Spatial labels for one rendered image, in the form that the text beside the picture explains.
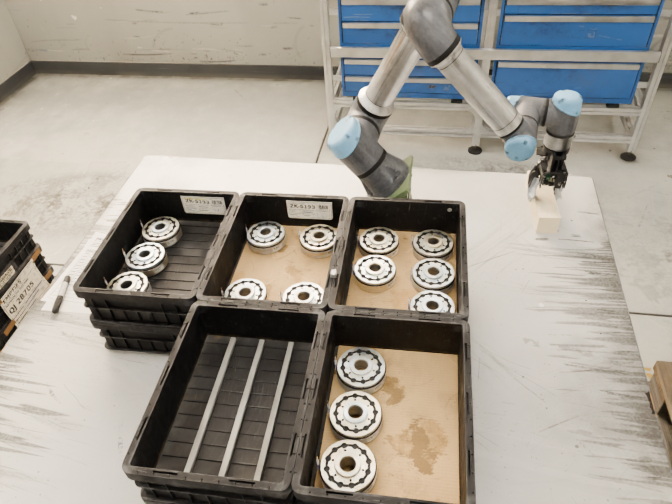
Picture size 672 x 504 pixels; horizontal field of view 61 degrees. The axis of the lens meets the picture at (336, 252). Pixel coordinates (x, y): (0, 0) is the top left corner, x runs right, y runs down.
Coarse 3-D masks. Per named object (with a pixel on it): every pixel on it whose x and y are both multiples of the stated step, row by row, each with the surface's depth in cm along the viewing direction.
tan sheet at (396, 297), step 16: (400, 240) 151; (400, 256) 147; (352, 272) 143; (400, 272) 142; (352, 288) 139; (400, 288) 138; (352, 304) 135; (368, 304) 135; (384, 304) 135; (400, 304) 135
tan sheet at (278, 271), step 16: (288, 240) 154; (256, 256) 150; (272, 256) 149; (288, 256) 149; (304, 256) 149; (240, 272) 146; (256, 272) 145; (272, 272) 145; (288, 272) 145; (304, 272) 144; (320, 272) 144; (272, 288) 141
